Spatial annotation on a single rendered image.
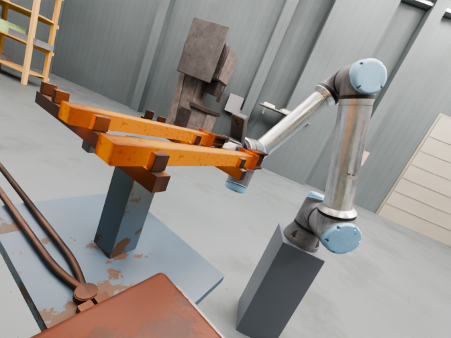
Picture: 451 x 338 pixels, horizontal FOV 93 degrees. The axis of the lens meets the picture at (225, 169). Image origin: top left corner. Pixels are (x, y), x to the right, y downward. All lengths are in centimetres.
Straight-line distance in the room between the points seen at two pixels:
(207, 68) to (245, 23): 251
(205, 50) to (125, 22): 382
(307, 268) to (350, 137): 66
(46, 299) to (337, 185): 88
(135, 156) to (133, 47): 843
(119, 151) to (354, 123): 81
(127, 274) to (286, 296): 97
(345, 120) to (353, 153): 12
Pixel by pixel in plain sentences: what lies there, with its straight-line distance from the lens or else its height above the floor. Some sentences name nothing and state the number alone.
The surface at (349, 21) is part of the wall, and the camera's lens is 739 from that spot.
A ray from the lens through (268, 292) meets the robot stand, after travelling 130.
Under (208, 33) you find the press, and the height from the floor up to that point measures 262.
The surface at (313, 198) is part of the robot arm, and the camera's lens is 114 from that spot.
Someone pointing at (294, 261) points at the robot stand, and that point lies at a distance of 119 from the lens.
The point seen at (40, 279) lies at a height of 72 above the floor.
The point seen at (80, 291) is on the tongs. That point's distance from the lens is 43.
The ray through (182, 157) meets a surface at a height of 98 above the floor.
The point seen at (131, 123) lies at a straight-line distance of 37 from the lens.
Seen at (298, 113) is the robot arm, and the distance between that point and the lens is 98.
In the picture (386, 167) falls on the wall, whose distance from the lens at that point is 818.
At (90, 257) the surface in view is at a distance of 50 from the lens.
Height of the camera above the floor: 106
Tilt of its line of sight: 13 degrees down
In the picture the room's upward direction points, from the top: 23 degrees clockwise
